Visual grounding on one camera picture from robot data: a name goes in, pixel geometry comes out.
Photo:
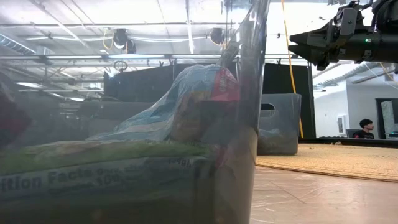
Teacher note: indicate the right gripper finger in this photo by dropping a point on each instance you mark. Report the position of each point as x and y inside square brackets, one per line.
[317, 36]
[317, 55]

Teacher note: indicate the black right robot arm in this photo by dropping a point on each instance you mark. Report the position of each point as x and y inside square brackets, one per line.
[388, 46]

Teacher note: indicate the dark door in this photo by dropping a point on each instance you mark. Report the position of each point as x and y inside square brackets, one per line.
[387, 118]

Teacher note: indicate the grey translucent plastic bin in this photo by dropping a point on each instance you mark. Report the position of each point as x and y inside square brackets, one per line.
[280, 130]
[242, 155]

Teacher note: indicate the person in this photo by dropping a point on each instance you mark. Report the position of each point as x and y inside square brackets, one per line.
[363, 133]

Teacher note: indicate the black ceiling spotlight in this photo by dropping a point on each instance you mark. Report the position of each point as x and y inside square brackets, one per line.
[122, 40]
[216, 35]

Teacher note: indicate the round woven yellow placemat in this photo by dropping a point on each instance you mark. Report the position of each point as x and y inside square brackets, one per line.
[335, 161]

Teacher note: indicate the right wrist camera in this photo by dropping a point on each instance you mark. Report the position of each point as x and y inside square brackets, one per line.
[346, 20]

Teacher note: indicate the black metal table frame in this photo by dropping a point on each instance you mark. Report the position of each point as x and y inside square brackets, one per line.
[357, 142]

